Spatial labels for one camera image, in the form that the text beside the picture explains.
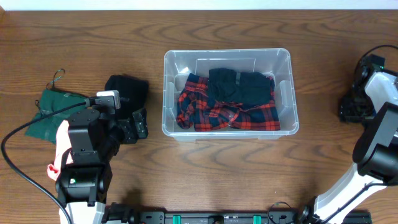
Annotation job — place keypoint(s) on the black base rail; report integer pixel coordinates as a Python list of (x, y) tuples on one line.
[(214, 217)]

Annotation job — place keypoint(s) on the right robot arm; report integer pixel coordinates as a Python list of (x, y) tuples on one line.
[(372, 101)]

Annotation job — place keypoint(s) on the clear plastic storage bin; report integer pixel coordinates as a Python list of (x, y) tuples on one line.
[(275, 63)]

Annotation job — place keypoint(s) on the black garment small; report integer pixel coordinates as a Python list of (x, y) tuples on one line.
[(229, 86)]

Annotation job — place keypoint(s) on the pink folded garment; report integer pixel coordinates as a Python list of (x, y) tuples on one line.
[(62, 145)]

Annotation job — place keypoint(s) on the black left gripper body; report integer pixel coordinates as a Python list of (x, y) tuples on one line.
[(138, 124)]

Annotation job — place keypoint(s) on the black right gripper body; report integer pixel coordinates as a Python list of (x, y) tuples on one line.
[(359, 104)]

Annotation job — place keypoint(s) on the red black plaid shirt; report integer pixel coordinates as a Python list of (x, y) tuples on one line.
[(196, 109)]

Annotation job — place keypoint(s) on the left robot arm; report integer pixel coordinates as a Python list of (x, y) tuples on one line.
[(82, 185)]

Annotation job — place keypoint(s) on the black garment with tape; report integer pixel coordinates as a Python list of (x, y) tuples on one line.
[(132, 92)]

